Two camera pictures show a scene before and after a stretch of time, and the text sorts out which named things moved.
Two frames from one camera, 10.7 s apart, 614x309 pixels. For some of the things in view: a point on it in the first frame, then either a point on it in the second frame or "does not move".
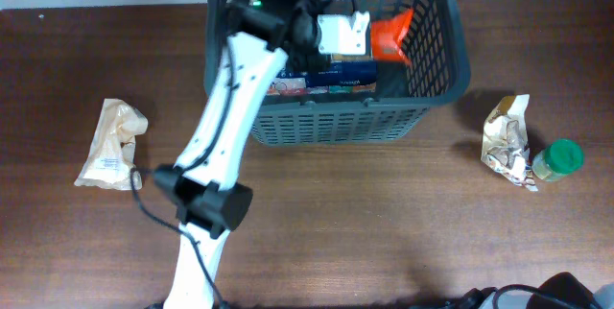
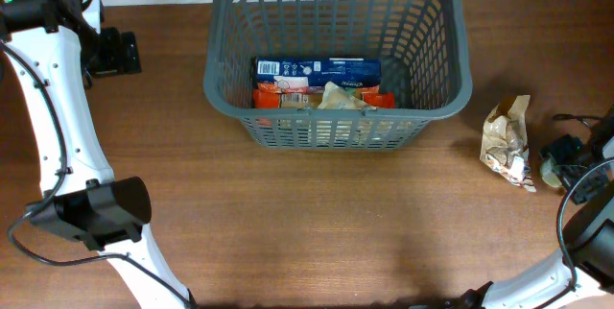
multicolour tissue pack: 341,77 does not move
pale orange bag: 111,156 → 336,98
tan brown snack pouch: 505,140 does not move
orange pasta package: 385,38 → 285,96
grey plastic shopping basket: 439,64 does not move
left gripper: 316,62 → 123,57
